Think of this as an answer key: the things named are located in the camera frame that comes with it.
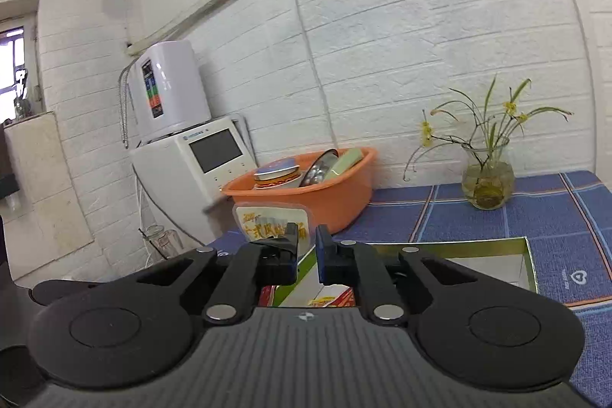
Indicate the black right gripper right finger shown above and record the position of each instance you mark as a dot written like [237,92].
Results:
[358,266]

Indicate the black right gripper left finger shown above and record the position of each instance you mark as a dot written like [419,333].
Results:
[238,279]

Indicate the clear tray snack pack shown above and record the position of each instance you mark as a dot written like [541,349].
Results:
[269,220]

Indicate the red flat snack packet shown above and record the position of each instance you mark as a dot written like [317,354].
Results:
[333,296]

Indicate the orange plastic basin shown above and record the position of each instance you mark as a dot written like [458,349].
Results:
[335,203]

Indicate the blue white bowl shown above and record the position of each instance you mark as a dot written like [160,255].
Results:
[282,174]

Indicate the steel pot lid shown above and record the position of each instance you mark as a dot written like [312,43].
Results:
[317,172]

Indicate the green plate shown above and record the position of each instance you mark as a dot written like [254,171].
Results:
[346,162]

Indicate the white appliance with screen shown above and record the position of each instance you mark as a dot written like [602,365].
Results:
[183,176]

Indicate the green cardboard box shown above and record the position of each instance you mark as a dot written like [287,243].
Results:
[508,259]

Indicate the glass vase with flowers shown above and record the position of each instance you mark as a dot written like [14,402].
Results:
[482,130]

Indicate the white water purifier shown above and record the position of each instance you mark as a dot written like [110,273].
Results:
[167,91]

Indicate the blue checkered tablecloth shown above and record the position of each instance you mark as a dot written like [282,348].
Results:
[566,219]

